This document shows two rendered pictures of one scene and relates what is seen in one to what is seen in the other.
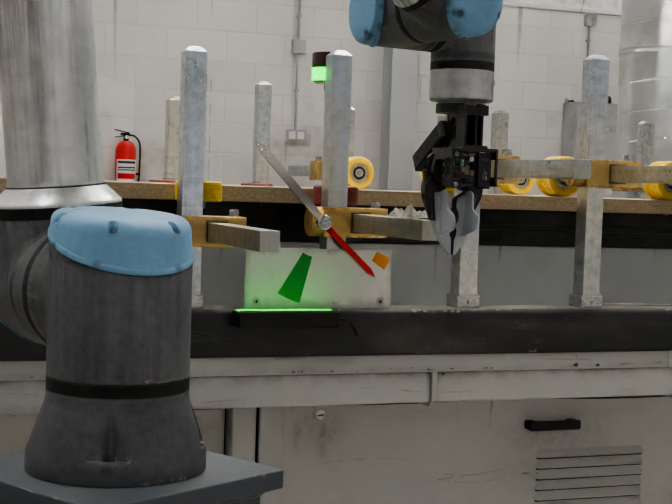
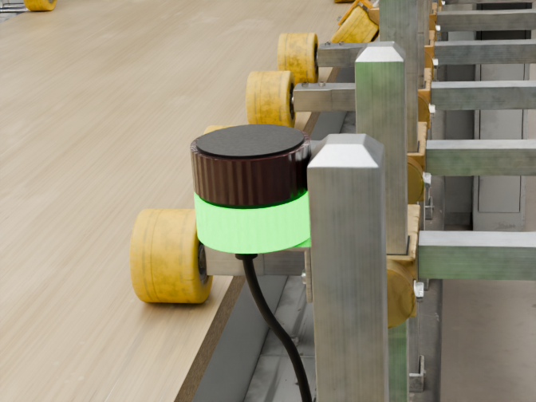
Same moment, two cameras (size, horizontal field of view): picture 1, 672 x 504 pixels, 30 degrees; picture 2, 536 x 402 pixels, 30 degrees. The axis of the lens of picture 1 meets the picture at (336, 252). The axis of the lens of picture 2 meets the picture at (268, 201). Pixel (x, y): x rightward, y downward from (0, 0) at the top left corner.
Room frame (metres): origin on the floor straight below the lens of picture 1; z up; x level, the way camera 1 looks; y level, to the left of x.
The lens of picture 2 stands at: (1.92, 0.42, 1.28)
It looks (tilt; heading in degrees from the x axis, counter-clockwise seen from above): 20 degrees down; 302
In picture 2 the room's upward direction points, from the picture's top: 3 degrees counter-clockwise
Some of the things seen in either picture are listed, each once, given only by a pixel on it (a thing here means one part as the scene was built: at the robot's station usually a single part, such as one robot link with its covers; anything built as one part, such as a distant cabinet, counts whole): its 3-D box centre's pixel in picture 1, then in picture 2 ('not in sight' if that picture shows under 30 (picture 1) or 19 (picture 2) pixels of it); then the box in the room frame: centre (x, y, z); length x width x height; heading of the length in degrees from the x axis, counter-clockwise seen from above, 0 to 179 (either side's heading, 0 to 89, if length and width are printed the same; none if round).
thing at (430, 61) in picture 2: not in sight; (417, 56); (2.48, -0.95, 0.95); 0.14 x 0.06 x 0.05; 110
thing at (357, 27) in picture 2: not in sight; (356, 31); (2.69, -1.16, 0.93); 0.09 x 0.08 x 0.09; 20
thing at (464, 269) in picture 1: (467, 201); (385, 340); (2.21, -0.23, 0.89); 0.04 x 0.04 x 0.48; 20
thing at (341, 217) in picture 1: (345, 222); not in sight; (2.14, -0.01, 0.85); 0.14 x 0.06 x 0.05; 110
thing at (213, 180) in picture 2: (329, 60); (251, 163); (2.17, 0.02, 1.12); 0.06 x 0.06 x 0.02
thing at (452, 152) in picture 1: (461, 147); not in sight; (1.77, -0.17, 0.97); 0.09 x 0.08 x 0.12; 20
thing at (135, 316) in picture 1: (117, 290); not in sight; (1.33, 0.23, 0.79); 0.17 x 0.15 x 0.18; 32
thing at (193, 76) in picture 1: (190, 195); not in sight; (2.04, 0.24, 0.88); 0.04 x 0.04 x 0.48; 20
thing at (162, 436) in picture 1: (117, 420); not in sight; (1.32, 0.23, 0.65); 0.19 x 0.19 x 0.10
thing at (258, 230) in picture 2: (328, 75); (254, 210); (2.17, 0.02, 1.10); 0.06 x 0.06 x 0.02
